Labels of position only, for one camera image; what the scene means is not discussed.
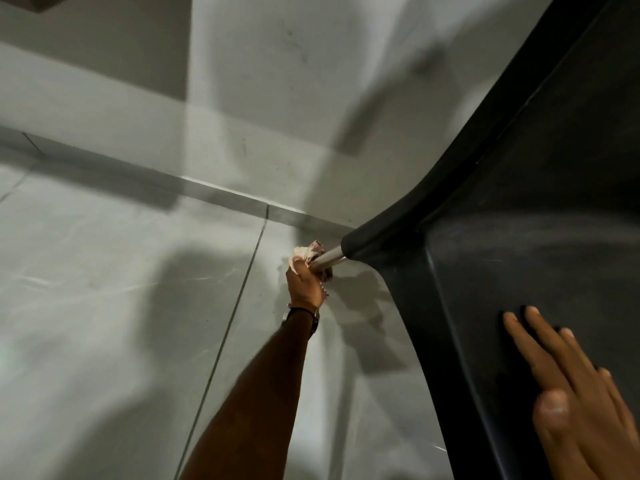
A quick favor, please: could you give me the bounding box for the person's left hand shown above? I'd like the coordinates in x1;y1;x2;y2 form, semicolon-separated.
285;256;329;311

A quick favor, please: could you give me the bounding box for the person's right hand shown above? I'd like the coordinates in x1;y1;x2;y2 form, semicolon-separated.
502;306;640;480

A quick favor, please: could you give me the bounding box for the pinkish white cleaning cloth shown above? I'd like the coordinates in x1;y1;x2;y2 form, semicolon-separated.
292;240;335;283

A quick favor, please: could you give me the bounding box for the black plastic chair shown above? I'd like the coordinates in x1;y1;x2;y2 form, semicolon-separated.
307;0;640;480

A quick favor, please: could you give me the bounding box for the person's left forearm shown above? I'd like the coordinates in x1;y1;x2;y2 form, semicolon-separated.
179;311;317;480

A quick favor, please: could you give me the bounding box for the black wristband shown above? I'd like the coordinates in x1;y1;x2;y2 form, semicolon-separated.
281;303;320;336

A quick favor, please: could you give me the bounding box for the brown furniture corner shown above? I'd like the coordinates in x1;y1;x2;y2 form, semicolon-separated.
0;0;77;14

